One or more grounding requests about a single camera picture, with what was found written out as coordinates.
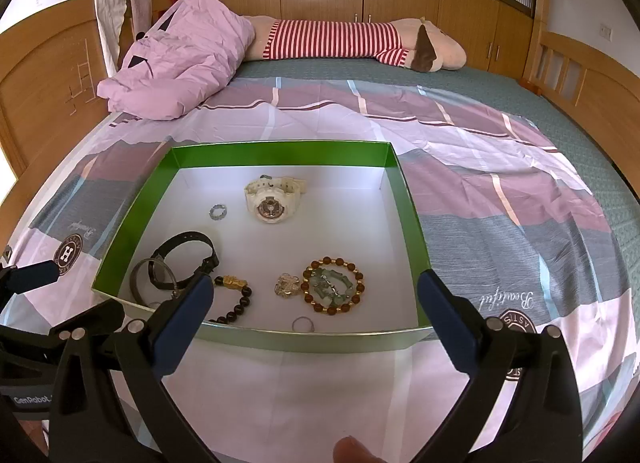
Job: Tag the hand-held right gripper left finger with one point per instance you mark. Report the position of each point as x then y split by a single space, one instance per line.
185 323

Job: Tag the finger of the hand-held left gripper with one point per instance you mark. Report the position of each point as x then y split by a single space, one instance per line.
95 315
35 274

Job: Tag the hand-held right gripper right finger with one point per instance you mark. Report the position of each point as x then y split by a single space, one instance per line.
445 313

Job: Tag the grey metal bangle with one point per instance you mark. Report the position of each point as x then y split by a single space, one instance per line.
133 283

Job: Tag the green cardboard box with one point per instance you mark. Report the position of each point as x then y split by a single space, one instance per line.
350 223

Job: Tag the person's right hand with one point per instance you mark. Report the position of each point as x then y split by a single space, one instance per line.
355 450

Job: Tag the black wristwatch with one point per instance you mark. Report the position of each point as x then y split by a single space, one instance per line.
180 238

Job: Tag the patchwork printed bedsheet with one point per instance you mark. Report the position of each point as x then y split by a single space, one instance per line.
475 203

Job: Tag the white wristwatch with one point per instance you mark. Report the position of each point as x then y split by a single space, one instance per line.
267 205

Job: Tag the wooden headboard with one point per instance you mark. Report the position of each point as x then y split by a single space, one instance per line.
45 83

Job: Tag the green mattress cover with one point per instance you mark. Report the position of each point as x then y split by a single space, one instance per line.
575 113

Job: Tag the white towel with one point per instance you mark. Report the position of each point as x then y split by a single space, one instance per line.
110 23

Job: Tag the pink quilt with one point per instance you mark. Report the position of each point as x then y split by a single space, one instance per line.
185 53

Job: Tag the wooden footboard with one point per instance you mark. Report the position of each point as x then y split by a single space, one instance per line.
600 88

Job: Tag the pink towel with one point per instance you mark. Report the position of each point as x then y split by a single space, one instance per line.
140 8

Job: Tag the red striped plush toy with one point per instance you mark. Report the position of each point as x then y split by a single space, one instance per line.
325 40

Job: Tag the white wall socket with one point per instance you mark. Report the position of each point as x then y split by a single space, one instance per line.
606 32

